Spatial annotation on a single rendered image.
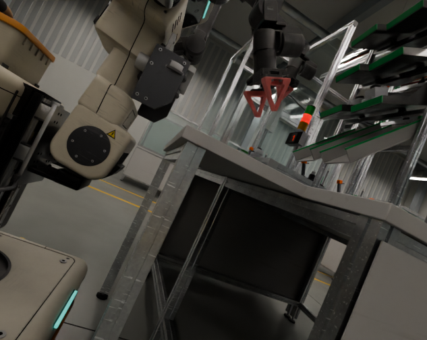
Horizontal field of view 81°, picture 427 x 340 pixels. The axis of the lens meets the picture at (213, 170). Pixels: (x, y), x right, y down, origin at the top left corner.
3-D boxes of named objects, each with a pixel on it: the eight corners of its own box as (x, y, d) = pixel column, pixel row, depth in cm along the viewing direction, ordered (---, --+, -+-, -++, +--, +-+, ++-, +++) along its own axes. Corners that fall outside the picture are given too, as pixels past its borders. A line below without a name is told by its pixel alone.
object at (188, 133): (181, 136, 52) (187, 123, 52) (162, 150, 139) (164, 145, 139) (415, 253, 68) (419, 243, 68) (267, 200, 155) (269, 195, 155)
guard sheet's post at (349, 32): (282, 180, 140) (352, 24, 146) (280, 179, 143) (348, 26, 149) (287, 182, 141) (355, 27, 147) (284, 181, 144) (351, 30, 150)
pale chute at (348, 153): (350, 162, 71) (345, 148, 70) (323, 164, 84) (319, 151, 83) (432, 131, 74) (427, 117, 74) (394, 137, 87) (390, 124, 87)
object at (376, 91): (371, 106, 77) (371, 83, 77) (361, 109, 81) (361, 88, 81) (395, 106, 78) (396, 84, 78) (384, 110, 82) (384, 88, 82)
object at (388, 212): (385, 220, 40) (392, 203, 40) (189, 165, 182) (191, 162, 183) (668, 375, 82) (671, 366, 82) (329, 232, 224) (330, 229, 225)
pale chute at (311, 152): (314, 160, 85) (309, 148, 85) (296, 162, 98) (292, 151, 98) (384, 134, 89) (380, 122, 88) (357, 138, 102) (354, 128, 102)
